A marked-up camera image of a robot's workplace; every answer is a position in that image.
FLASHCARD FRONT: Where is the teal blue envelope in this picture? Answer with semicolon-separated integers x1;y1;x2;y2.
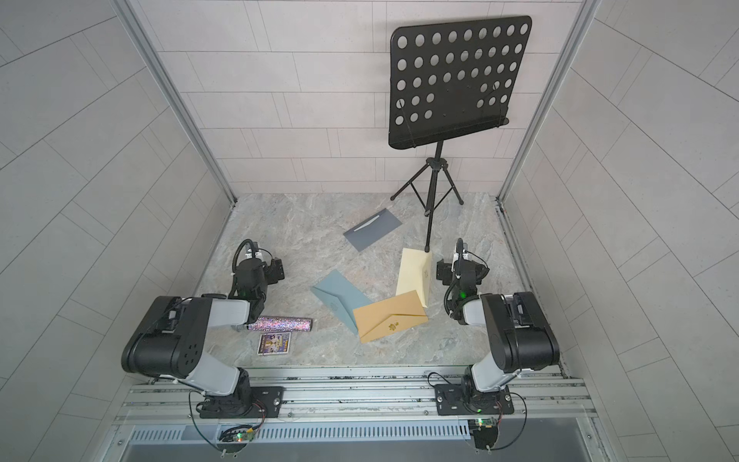
311;269;373;334

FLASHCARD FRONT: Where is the tan kraft envelope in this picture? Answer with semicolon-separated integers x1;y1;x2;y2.
353;291;428;344

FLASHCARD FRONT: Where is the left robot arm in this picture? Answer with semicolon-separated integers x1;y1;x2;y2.
121;239;285;420

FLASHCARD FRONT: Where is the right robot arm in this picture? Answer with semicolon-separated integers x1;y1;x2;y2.
434;239;560;417

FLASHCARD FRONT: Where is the cream yellow envelope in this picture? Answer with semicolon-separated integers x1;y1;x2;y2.
396;248;432;308

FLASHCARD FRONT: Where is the dark grey envelope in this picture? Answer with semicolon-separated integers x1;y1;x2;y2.
344;209;402;252

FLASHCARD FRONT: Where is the glittery purple microphone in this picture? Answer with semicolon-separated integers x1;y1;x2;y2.
247;316;313;332

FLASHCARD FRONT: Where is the small colourful picture card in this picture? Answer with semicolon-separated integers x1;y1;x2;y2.
258;332;292;356

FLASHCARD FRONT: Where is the white ventilation grille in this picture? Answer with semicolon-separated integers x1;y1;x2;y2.
129;421;471;445

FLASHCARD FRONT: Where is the right green circuit board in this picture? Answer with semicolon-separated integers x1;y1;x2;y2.
468;419;500;452

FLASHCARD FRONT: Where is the green circuit board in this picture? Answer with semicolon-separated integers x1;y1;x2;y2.
217;425;259;454
468;419;500;452

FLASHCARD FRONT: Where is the left green circuit board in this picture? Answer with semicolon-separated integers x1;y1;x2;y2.
217;425;259;454

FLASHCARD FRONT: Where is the black perforated music stand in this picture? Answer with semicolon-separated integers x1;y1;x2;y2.
388;15;533;221

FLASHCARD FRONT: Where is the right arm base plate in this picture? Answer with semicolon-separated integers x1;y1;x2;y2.
433;383;515;416

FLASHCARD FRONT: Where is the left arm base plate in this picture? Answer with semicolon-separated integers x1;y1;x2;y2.
196;384;285;419

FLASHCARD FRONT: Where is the aluminium rail frame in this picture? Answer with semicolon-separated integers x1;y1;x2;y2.
114;365;596;429

